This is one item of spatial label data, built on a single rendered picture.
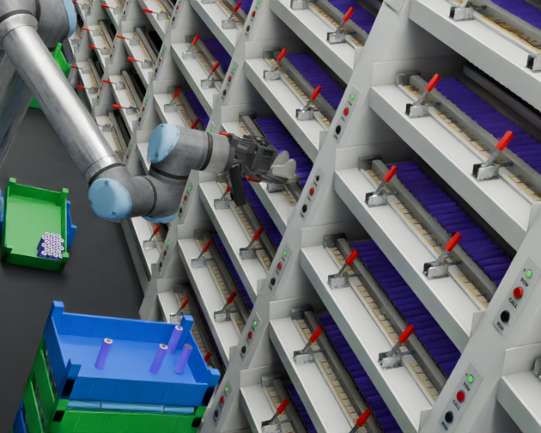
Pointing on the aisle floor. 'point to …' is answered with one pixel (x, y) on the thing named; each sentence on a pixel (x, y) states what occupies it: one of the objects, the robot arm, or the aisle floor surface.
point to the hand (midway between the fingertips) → (294, 177)
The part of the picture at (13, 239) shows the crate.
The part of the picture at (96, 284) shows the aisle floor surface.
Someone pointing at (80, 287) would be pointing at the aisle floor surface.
